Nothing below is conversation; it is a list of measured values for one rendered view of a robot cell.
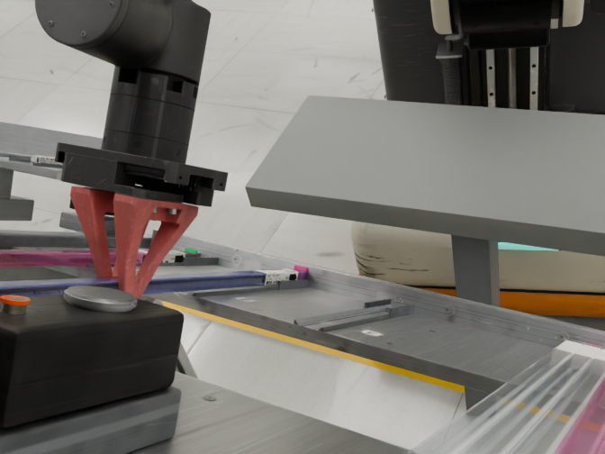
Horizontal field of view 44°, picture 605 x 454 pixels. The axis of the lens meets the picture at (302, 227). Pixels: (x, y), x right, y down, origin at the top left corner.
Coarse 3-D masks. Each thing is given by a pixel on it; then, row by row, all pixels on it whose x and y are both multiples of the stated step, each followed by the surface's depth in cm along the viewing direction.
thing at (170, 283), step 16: (208, 272) 61; (224, 272) 63; (240, 272) 64; (256, 272) 66; (304, 272) 73; (0, 288) 41; (16, 288) 42; (32, 288) 43; (48, 288) 44; (64, 288) 45; (160, 288) 54; (176, 288) 55; (192, 288) 57; (208, 288) 59
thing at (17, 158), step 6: (0, 156) 85; (6, 156) 86; (12, 156) 86; (18, 156) 87; (24, 156) 88; (30, 156) 89; (36, 156) 90; (12, 162) 87; (18, 162) 87; (24, 162) 88; (30, 162) 89
